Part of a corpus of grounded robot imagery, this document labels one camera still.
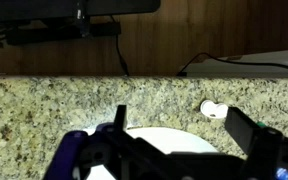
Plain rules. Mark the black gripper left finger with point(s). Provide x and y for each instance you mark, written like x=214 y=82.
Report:
x=120 y=116

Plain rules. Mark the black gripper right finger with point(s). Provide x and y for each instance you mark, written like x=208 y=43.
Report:
x=240 y=128

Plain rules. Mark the small green object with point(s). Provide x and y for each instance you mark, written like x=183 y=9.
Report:
x=260 y=124

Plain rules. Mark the white dental floss container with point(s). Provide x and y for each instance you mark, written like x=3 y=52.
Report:
x=214 y=109

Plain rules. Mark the white oval sink basin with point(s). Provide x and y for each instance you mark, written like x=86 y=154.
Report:
x=174 y=140

